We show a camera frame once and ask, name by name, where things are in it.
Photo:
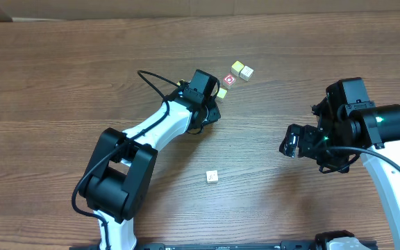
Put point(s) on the yellow block middle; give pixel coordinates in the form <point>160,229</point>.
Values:
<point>221,94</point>

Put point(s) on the yellow block upper right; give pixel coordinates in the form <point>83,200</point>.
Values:
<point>237,67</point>

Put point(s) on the white block yellow S side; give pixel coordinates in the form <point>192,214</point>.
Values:
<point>212,176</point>

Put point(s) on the red circle picture block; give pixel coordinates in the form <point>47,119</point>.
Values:
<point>229,81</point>

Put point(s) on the white block upper right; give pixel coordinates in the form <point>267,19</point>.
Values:
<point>246,73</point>

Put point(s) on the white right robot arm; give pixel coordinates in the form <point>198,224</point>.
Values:
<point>351,127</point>

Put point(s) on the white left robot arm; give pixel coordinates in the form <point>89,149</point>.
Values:
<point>117,177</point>

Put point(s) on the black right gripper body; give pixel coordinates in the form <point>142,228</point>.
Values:
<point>302,139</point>

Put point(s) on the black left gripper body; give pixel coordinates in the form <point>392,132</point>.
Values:
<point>212,113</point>

